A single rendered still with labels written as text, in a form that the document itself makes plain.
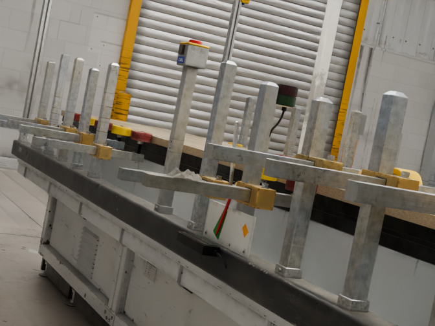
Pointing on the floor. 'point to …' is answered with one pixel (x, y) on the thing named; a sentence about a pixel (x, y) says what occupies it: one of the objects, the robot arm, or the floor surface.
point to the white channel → (322, 58)
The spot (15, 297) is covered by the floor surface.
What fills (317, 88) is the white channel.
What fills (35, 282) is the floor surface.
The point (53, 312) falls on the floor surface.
